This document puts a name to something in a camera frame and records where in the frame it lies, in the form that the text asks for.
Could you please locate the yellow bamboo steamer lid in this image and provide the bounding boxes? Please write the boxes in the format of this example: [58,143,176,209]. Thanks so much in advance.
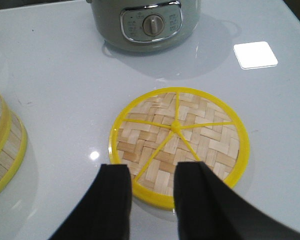
[108,87,250,210]

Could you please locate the bamboo steamer basket centre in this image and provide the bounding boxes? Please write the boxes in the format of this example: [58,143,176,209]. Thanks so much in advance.
[0,94,28,193]

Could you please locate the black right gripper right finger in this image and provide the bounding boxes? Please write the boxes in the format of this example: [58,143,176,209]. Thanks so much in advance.
[173,162,300,240]

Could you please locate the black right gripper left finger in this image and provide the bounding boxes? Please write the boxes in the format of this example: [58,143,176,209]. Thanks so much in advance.
[51,164,132,240]

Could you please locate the green electric cooking pot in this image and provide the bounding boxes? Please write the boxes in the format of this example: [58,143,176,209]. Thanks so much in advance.
[88,0,202,52]

